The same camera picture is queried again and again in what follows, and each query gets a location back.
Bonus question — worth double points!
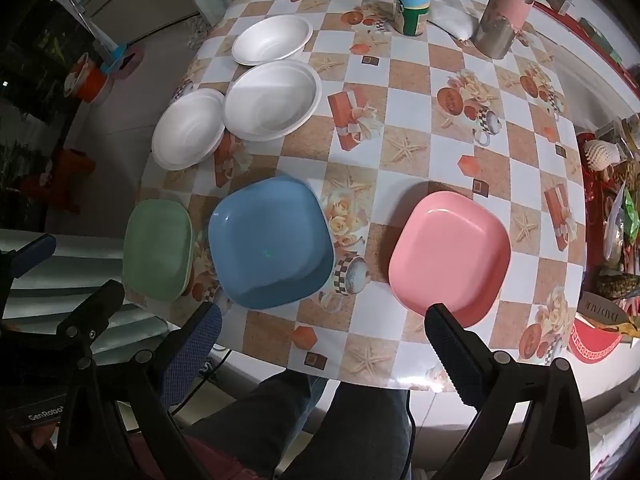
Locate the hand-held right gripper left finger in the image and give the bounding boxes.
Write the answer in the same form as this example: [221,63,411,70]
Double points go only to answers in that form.
[52,301,223,480]

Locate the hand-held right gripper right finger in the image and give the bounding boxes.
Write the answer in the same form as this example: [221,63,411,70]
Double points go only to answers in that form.
[425,304,593,480]

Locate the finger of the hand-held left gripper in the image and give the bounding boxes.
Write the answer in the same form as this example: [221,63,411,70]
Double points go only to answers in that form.
[0,233,57,281]
[55,280,125,356]

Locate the green square plate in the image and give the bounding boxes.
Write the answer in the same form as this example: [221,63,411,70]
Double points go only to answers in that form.
[123,199,194,303]

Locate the stack of pastel plates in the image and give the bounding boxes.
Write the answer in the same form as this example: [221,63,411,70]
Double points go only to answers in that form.
[387,190,511,326]

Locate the blue square plate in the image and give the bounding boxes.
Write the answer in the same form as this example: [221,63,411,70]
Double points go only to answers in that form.
[207,176,336,310]

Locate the white round plate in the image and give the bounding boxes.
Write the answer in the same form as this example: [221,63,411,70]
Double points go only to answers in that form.
[151,87,227,171]

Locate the white foam bowl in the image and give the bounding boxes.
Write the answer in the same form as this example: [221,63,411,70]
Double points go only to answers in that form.
[222,60,323,142]
[231,15,314,67]

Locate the red stool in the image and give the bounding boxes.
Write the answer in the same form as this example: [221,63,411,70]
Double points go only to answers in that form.
[20,147,98,211]

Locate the person's legs in jeans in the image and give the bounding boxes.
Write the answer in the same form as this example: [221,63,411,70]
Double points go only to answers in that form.
[190,370,416,480]

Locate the orange bucket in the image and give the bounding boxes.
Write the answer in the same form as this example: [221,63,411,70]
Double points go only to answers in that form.
[64,52,113,106]

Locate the green packet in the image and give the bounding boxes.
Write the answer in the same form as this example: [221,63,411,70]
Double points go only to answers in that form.
[607,185,640,246]

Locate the checkered printed tablecloth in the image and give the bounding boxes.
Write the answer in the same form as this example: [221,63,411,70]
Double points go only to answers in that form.
[134,0,596,393]

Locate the white cabinet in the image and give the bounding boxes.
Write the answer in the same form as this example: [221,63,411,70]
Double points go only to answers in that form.
[85,0,201,41]

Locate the white cloth bag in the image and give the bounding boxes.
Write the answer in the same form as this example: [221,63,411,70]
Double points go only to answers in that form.
[427,0,476,42]

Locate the pink steel thermos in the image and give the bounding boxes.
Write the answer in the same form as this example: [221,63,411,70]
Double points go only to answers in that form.
[472,0,543,58]

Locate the green capped bottle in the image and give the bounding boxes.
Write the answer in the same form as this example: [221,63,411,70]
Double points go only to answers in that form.
[394,0,431,37]

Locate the black cable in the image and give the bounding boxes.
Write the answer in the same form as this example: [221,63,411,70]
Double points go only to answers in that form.
[405,390,418,480]

